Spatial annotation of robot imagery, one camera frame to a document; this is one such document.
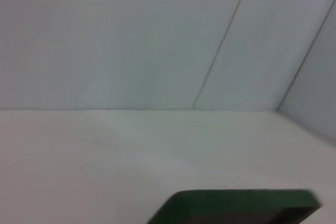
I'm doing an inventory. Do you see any green glasses case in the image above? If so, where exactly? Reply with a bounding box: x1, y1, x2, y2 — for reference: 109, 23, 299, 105
145, 188, 321, 224

